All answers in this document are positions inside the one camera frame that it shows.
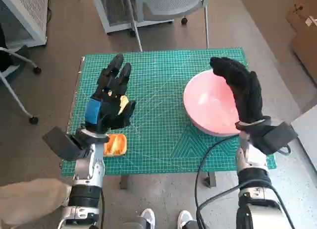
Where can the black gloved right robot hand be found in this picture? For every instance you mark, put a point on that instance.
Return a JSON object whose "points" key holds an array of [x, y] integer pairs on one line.
{"points": [[247, 97]]}

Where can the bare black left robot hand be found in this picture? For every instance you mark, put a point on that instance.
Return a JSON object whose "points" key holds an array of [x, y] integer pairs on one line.
{"points": [[109, 112]]}

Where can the orange toy toast slice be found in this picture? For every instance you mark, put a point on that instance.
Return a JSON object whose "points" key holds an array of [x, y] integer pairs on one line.
{"points": [[115, 144]]}

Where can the pink plastic bowl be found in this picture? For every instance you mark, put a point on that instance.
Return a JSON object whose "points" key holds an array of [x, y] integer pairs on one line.
{"points": [[208, 102]]}

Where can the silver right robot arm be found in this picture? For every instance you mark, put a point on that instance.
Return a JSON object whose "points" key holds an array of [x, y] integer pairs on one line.
{"points": [[252, 162]]}

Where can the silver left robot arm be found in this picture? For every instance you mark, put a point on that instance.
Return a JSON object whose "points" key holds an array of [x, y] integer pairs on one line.
{"points": [[89, 164]]}

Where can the green cutting mat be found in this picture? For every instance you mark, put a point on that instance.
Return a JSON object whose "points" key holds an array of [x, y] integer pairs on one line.
{"points": [[161, 102]]}

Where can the white side table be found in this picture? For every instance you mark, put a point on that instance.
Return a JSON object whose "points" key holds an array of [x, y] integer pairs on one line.
{"points": [[307, 134]]}

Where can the grey table leg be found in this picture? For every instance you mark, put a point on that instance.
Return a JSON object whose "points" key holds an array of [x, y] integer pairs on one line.
{"points": [[211, 179], [124, 182]]}

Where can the brown cardboard box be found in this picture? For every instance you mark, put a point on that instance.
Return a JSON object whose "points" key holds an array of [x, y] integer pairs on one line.
{"points": [[307, 45]]}

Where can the white shoe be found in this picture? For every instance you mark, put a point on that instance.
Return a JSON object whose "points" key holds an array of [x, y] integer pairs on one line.
{"points": [[184, 217], [148, 217]]}

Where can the person's leg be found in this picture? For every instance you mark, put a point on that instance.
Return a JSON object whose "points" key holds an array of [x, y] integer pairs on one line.
{"points": [[29, 196]]}

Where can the grey mesh chair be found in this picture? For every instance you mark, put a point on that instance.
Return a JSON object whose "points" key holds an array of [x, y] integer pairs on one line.
{"points": [[173, 3]]}

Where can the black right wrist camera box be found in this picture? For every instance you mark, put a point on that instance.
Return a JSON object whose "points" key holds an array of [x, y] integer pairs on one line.
{"points": [[275, 137]]}

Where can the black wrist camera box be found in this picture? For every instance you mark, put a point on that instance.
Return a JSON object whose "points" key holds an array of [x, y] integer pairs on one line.
{"points": [[275, 137], [62, 144]]}

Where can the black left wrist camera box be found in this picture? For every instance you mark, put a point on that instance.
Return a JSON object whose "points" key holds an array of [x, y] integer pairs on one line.
{"points": [[62, 144]]}

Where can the white frame caster chair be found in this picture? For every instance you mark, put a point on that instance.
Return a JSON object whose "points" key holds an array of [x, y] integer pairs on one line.
{"points": [[33, 120]]}

